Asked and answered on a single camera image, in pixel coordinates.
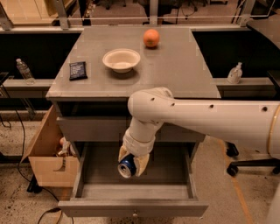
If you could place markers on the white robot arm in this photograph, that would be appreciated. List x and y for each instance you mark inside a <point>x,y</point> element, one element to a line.
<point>251,124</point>

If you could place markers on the black office chair base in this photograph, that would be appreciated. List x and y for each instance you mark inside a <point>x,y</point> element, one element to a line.
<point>233,167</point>

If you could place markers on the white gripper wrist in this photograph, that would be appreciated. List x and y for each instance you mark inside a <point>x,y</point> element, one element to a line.
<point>136,145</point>

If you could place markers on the open grey middle drawer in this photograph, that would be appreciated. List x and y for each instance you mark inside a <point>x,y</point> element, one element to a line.
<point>165,189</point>

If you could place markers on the cardboard box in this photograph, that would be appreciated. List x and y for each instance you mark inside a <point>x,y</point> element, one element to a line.
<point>51,166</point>

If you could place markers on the grey wooden drawer cabinet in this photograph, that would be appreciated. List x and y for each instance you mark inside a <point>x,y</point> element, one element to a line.
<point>176,64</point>

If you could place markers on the blue pepsi can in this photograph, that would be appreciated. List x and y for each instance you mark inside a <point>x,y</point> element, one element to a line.
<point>126,166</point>

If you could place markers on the orange fruit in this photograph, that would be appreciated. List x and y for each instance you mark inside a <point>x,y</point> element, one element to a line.
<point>151,38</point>

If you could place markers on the clear plastic water bottle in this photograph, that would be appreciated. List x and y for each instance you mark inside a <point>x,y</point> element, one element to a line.
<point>25,72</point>

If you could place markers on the closed grey top drawer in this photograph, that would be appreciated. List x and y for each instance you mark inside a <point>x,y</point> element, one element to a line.
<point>111,129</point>

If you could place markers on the white paper bowl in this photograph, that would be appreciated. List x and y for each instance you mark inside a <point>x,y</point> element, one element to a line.
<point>121,60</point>

